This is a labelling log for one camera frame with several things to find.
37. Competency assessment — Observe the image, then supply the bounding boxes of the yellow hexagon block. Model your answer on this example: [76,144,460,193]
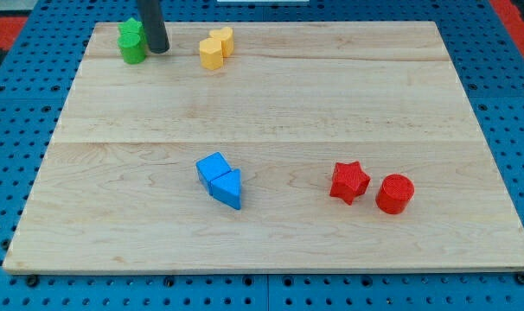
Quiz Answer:
[199,38,224,70]

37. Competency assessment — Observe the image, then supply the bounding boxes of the yellow heart block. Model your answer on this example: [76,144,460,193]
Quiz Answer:
[209,26,234,58]

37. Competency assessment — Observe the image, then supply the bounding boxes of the blue triangle block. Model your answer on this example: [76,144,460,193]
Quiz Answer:
[211,169,241,210]

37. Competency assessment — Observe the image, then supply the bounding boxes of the blue cube block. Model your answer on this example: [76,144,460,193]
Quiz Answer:
[195,152,232,195]

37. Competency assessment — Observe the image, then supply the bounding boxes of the red star block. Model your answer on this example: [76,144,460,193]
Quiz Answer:
[329,161,371,205]

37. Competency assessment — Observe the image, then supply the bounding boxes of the light wooden board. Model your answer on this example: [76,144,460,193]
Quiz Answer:
[3,22,524,275]

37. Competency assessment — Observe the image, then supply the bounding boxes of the red cylinder block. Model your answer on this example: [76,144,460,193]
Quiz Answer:
[375,174,415,214]

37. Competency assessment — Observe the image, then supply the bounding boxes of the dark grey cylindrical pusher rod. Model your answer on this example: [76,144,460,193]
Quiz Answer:
[137,0,170,54]

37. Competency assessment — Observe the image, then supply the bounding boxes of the green cylinder block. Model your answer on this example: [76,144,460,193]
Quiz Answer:
[117,33,146,65]

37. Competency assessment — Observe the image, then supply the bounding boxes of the green star block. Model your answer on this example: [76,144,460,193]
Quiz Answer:
[118,17,146,45]

